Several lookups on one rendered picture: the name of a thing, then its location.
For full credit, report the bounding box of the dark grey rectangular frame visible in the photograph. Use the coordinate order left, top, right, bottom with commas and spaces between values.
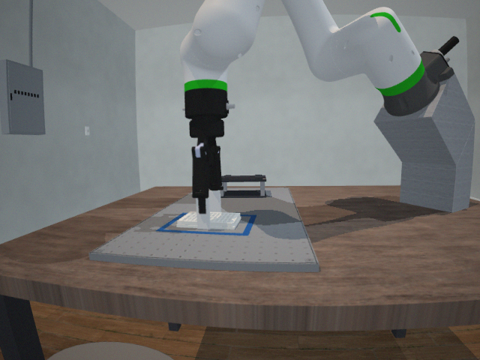
219, 175, 266, 198

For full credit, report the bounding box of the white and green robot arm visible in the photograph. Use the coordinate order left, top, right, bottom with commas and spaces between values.
180, 0, 459, 120

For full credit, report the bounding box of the blue tape rectangle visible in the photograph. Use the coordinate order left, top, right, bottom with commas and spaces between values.
156, 213, 256, 236

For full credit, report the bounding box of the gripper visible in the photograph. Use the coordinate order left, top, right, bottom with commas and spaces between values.
189, 118, 224, 230

